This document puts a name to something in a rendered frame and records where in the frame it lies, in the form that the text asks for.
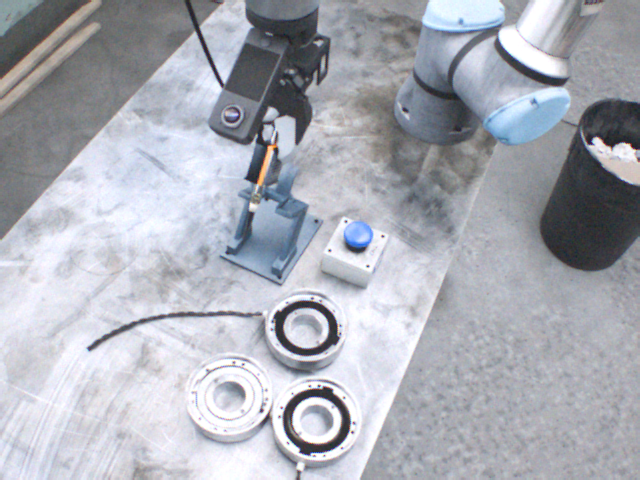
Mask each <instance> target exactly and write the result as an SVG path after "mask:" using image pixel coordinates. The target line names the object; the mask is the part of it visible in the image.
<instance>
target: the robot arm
mask: <svg viewBox="0 0 640 480"><path fill-rule="evenodd" d="M607 1H608V0H530V2H529V4H528V6H527V7H526V8H525V10H524V11H523V13H522V15H521V16H520V20H519V21H518V23H517V24H516V25H513V26H511V25H509V26H505V27H502V23H503V22H504V20H505V12H504V8H503V6H502V4H501V3H500V2H499V1H498V0H430V1H429V3H428V5H427V9H426V12H425V15H424V16H423V18H422V25H423V27H422V31H421V36H420V40H419V44H418V49H417V53H416V58H415V62H414V66H413V70H412V72H411V73H410V75H409V76H408V78H407V79H406V81H405V82H404V84H403V85H402V86H401V88H400V89H399V91H398V94H397V97H396V101H395V108H394V111H395V116H396V119H397V121H398V123H399V124H400V125H401V127H402V128H403V129H404V130H405V131H406V132H408V133H410V134H412V135H413V136H415V137H416V138H417V139H419V140H421V141H424V142H427V143H430V144H436V145H454V144H458V143H462V142H464V141H466V140H468V139H470V138H471V137H472V136H473V135H474V134H475V133H476V131H477V130H478V127H479V125H480V122H481V123H482V124H483V127H484V129H485V130H487V131H489V132H490V133H491V134H492V135H493V136H494V137H495V138H496V139H497V141H498V142H501V143H502V144H505V145H520V144H524V143H527V142H528V141H531V140H533V139H535V138H537V137H538V136H540V135H542V134H544V133H545V132H547V131H548V130H549V129H551V128H552V127H553V126H554V125H556V124H557V123H558V122H559V121H560V120H561V119H562V117H563V115H564V114H565V113H566V111H567V110H568V109H569V107H570V102H571V98H570V96H569V92H568V90H567V89H565V88H564V86H565V84H566V81H568V79H569V78H570V77H571V75H572V73H573V71H574V66H573V62H572V58H571V54H572V53H573V51H574V50H575V48H576V47H577V45H578V44H579V43H580V42H581V41H582V40H581V39H582V38H583V36H584V35H585V33H586V32H587V31H588V29H589V28H590V26H591V23H593V21H594V20H595V18H596V17H597V16H598V14H599V13H600V12H599V11H600V10H601V8H603V6H604V5H605V3H606V2H607ZM244 3H245V16H246V19H247V21H248V22H249V23H250V24H251V25H252V26H253V27H252V28H250V29H249V31H248V33H247V36H246V38H245V40H244V43H243V45H242V47H241V49H240V52H239V54H237V56H236V59H235V61H234V63H233V66H232V68H231V70H230V72H229V75H228V77H227V79H226V82H225V84H224V86H223V88H222V91H221V94H220V96H218V99H217V101H216V103H215V105H214V108H213V110H212V112H211V115H210V117H209V119H208V125H209V127H210V128H211V129H212V130H213V131H214V132H215V133H216V134H218V135H219V137H220V136H222V138H223V137H224V139H227V140H229V141H232V142H235V143H238V144H240V145H244V146H247V145H250V143H251V145H252V147H253V149H254V147H255V145H256V143H257V142H262V141H265V140H264V137H263V131H264V129H265V127H264V124H263V121H264V119H265V117H266V115H267V113H268V111H269V109H270V107H272V108H274V109H276V110H277V112H279V114H278V116H277V117H276V119H275V120H274V124H275V129H276V130H277V132H278V135H279V139H278V141H277V146H278V150H279V152H278V155H277V159H278V160H279V161H280V163H282V164H283V165H284V164H287V163H288V162H290V161H291V160H292V159H293V157H294V156H295V154H296V153H297V151H298V148H299V146H300V144H301V142H302V139H303V136H304V134H305V132H306V130H307V128H309V127H310V125H311V122H312V117H313V107H312V105H311V103H310V102H309V96H308V95H304V94H305V90H306V89H308V88H309V87H310V85H311V84H312V82H313V81H314V73H315V72H316V71H317V82H316V85H317V86H319V85H320V84H321V82H322V81H323V80H324V78H325V77H326V76H327V72H328V60H329V50H330V39H331V38H330V37H328V36H325V35H322V34H320V33H318V31H317V27H318V15H319V3H320V0H244ZM319 39H320V40H322V41H323V42H322V44H321V45H320V46H318V44H317V43H314V41H319ZM325 53H326V54H325ZM324 54H325V66H324V69H323V71H322V72H321V64H322V57H323V56H324Z"/></svg>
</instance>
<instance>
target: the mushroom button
mask: <svg viewBox="0 0 640 480"><path fill-rule="evenodd" d="M343 236H344V239H345V242H346V243H347V244H348V245H350V246H353V247H356V248H363V247H366V246H368V245H369V244H370V243H371V240H372V237H374V234H373V232H372V230H371V228H370V227H369V226H368V225H367V224H366V223H363V222H353V223H350V224H348V225H347V226H346V227H345V229H344V233H343Z"/></svg>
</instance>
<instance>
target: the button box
mask: <svg viewBox="0 0 640 480"><path fill-rule="evenodd" d="M353 222H355V221H351V219H349V218H346V217H344V216H343V218H342V219H341V222H340V224H339V226H338V228H337V229H336V231H335V233H334V235H333V237H332V238H331V240H329V243H328V245H327V247H326V248H325V250H324V252H323V257H322V266H321V271H322V272H325V273H327V274H331V275H333V276H335V277H338V278H340V279H343V280H345V281H347V282H350V283H353V285H356V286H358V287H360V288H363V289H365V290H367V288H368V286H369V283H370V281H371V279H372V277H373V275H375V272H376V270H377V268H378V266H379V264H380V261H381V259H382V257H383V255H384V253H385V249H386V245H387V240H388V236H389V235H388V234H386V233H383V232H381V231H378V230H376V229H372V228H371V230H372V232H373V234H374V237H372V240H371V243H370V244H369V245H368V246H366V247H363V248H356V247H353V246H350V245H348V244H347V243H346V242H345V239H344V236H343V233H344V229H345V227H346V226H347V225H348V224H350V223H353Z"/></svg>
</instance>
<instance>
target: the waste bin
mask: <svg viewBox="0 0 640 480"><path fill-rule="evenodd" d="M596 137H598V138H599V139H601V140H602V142H603V144H605V146H607V147H610V151H611V152H612V148H614V147H615V146H616V145H619V144H621V143H625V144H630V147H631V149H633V150H636V151H635V152H637V150H639V149H640V102H639V101H637V100H635V99H629V98H610V99H602V100H598V101H596V102H594V103H593V104H591V105H589V106H588V107H587V109H586V110H585V111H584V112H583V114H582V116H581V118H580V120H579V122H578V125H577V129H576V131H575V135H574V137H573V139H572V141H571V144H570V147H569V148H568V154H567V156H566V159H565V161H564V163H563V166H562V168H561V172H560V175H559V177H558V179H557V181H556V184H555V186H554V188H553V190H552V193H551V195H550V197H549V201H548V203H547V205H546V207H545V210H544V212H543V214H542V216H541V219H540V233H541V236H542V239H543V241H544V243H545V245H546V246H547V247H548V249H549V250H550V251H551V252H552V253H553V254H554V255H555V256H556V257H558V258H559V259H560V260H562V261H563V262H565V263H567V264H569V265H571V266H574V267H577V268H580V269H583V270H602V269H606V268H608V267H609V266H611V265H613V264H614V263H615V262H616V261H617V260H618V259H619V258H620V257H621V256H622V255H623V254H624V253H625V252H626V251H627V250H628V249H629V247H630V246H631V245H632V244H633V243H634V242H635V241H636V240H637V239H638V238H639V237H640V184H638V183H635V182H632V181H630V180H627V179H625V178H623V177H621V176H619V175H618V174H616V173H615V172H613V171H612V170H610V169H609V168H607V167H606V166H605V165H604V164H602V163H601V162H600V161H599V159H598V158H597V157H596V156H595V154H594V153H593V152H592V151H591V149H590V148H589V146H588V145H593V146H594V145H595V144H593V143H592V140H593V138H596Z"/></svg>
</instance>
